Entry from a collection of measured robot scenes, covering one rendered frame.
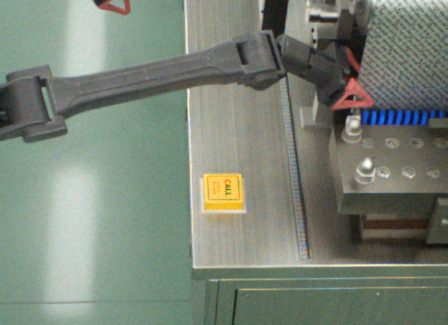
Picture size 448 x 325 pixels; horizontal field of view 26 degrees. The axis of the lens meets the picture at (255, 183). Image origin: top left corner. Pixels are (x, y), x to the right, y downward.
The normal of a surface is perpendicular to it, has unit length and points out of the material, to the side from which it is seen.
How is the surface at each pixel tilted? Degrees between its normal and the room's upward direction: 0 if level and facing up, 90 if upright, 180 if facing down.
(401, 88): 90
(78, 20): 0
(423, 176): 0
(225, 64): 27
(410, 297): 90
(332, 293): 90
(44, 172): 0
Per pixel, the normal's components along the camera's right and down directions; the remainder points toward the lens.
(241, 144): 0.07, -0.64
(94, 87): 0.22, -0.23
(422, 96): 0.07, 0.77
